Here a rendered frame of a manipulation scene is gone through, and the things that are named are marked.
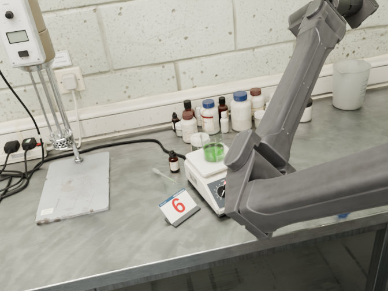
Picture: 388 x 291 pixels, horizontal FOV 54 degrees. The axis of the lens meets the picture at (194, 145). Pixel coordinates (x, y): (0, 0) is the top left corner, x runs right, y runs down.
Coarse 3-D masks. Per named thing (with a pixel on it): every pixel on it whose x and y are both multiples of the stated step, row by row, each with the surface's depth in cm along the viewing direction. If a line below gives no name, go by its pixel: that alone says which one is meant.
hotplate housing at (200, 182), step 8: (192, 168) 103; (192, 176) 104; (200, 176) 100; (208, 176) 99; (216, 176) 99; (224, 176) 99; (192, 184) 108; (200, 184) 100; (200, 192) 102; (208, 192) 97; (208, 200) 98; (216, 208) 94; (224, 208) 95
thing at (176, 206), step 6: (174, 198) 99; (180, 198) 99; (186, 198) 100; (168, 204) 97; (174, 204) 98; (180, 204) 98; (186, 204) 99; (192, 204) 100; (168, 210) 96; (174, 210) 97; (180, 210) 98; (168, 216) 96; (174, 216) 96
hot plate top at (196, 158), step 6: (198, 150) 107; (186, 156) 105; (192, 156) 105; (198, 156) 105; (192, 162) 102; (198, 162) 102; (204, 162) 102; (222, 162) 101; (198, 168) 100; (204, 168) 100; (210, 168) 99; (216, 168) 99; (222, 168) 99; (204, 174) 97; (210, 174) 98
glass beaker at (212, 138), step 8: (208, 128) 102; (216, 128) 101; (200, 136) 99; (208, 136) 103; (216, 136) 103; (208, 144) 98; (216, 144) 98; (208, 152) 99; (216, 152) 99; (224, 152) 101; (208, 160) 100; (216, 160) 100
